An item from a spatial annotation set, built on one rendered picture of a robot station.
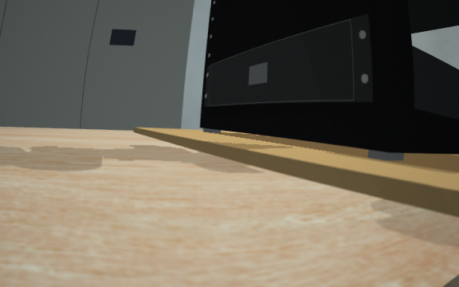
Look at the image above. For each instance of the tan flat board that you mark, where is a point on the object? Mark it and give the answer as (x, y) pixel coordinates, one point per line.
(427, 181)

